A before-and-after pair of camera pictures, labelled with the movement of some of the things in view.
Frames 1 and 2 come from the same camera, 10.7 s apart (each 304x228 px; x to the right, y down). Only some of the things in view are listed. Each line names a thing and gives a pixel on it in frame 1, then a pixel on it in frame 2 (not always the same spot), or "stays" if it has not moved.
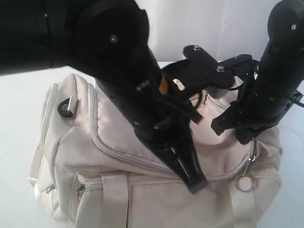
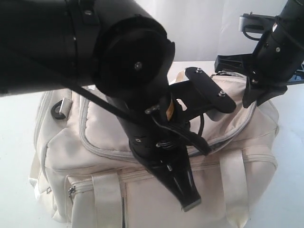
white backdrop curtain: [223, 28] stays
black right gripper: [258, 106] → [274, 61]
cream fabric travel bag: [90, 168] stays
